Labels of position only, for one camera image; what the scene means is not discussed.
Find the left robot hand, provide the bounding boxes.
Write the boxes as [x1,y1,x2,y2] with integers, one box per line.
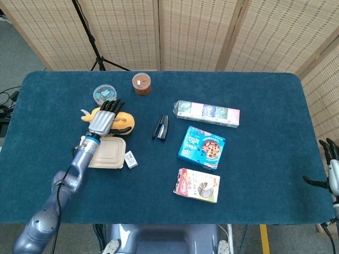
[87,98,132,139]

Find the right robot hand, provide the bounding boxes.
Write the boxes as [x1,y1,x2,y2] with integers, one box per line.
[302,137,339,197]

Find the yellow plush toy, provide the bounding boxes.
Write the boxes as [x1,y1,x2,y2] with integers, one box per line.
[81,107,135,137]

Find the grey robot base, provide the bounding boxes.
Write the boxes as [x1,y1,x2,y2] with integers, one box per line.
[102,223,230,254]

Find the clear tub of binder clips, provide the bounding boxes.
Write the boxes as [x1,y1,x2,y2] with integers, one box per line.
[93,84,118,104]

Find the beige lidded food container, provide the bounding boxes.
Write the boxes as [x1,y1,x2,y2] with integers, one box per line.
[87,136,127,170]

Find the small white labelled box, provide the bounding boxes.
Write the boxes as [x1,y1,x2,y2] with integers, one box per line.
[124,150,139,169]

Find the clear jar with brown contents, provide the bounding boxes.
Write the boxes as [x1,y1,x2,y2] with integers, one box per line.
[131,72,153,97]

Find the black stapler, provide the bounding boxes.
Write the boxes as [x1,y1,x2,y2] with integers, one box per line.
[151,114,170,141]

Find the black tripod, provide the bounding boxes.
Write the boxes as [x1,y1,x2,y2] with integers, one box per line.
[70,0,131,71]

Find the yellow floor tape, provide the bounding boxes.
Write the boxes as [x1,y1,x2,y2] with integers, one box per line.
[260,224,271,254]

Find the blue cookie box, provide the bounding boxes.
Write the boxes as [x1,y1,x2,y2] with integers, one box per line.
[176,125,227,170]

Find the multipack of tissue packets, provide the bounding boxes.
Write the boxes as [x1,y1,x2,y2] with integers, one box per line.
[172,99,241,130]

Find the white and red snack box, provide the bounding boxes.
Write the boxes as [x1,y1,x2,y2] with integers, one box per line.
[173,168,221,204]

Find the blue table cloth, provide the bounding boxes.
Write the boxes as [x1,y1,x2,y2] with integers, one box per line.
[0,70,335,225]

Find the bamboo folding screen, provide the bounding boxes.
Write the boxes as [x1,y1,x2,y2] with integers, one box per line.
[0,0,339,170]

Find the black cables and devices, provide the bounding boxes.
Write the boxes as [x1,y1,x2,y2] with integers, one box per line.
[0,86,21,138]

